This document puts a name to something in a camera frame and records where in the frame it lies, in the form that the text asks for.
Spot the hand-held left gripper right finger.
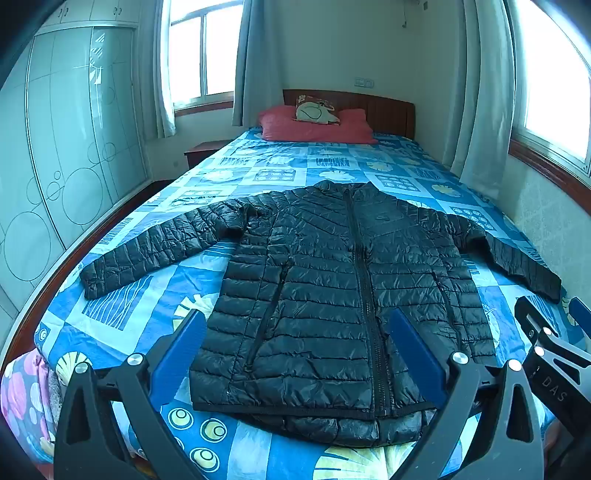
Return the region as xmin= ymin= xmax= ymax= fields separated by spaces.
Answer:
xmin=387 ymin=309 xmax=546 ymax=480

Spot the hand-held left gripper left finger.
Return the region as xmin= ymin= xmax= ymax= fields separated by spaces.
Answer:
xmin=54 ymin=309 xmax=208 ymax=480

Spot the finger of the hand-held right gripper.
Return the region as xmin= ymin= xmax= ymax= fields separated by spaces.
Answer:
xmin=514 ymin=295 xmax=561 ymax=342
xmin=568 ymin=296 xmax=591 ymax=334

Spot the black puffer jacket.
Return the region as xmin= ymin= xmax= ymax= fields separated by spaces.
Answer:
xmin=79 ymin=180 xmax=563 ymax=448

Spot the pink floral cloth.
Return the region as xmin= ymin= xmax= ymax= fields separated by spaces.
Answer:
xmin=0 ymin=351 xmax=63 ymax=464

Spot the white curtain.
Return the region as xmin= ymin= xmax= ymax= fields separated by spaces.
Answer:
xmin=232 ymin=0 xmax=289 ymax=132
xmin=137 ymin=0 xmax=177 ymax=139
xmin=450 ymin=0 xmax=528 ymax=188

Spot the wooden nightstand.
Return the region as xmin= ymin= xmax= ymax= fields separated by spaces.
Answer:
xmin=184 ymin=140 xmax=232 ymax=169

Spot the blue patterned bedsheet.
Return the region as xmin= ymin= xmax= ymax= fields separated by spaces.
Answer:
xmin=32 ymin=127 xmax=591 ymax=480

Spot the large window with wooden sill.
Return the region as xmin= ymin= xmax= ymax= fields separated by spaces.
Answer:
xmin=508 ymin=0 xmax=591 ymax=195

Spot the wooden headboard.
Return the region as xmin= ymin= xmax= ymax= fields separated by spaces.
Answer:
xmin=283 ymin=89 xmax=416 ymax=139

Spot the white patterned wardrobe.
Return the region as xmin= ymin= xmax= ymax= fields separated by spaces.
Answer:
xmin=0 ymin=0 xmax=153 ymax=333

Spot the red pillow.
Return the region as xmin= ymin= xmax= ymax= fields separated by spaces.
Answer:
xmin=257 ymin=105 xmax=377 ymax=144

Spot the printed cushion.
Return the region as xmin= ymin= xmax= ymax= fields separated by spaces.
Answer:
xmin=293 ymin=95 xmax=341 ymax=125

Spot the wooden bed side rail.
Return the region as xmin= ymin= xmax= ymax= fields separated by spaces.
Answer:
xmin=0 ymin=182 xmax=172 ymax=370

